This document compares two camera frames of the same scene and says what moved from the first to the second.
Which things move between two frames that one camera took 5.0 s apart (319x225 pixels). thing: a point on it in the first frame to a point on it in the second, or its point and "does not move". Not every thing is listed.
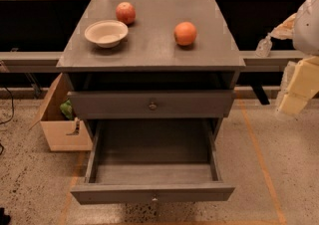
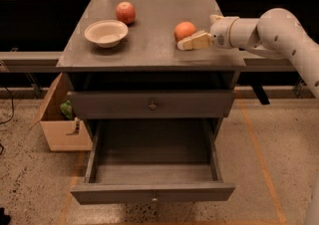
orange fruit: x=184 y=33 does not move
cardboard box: x=61 y=133 does not move
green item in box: x=67 y=109 does not move
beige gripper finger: x=303 y=86 to x=201 y=40
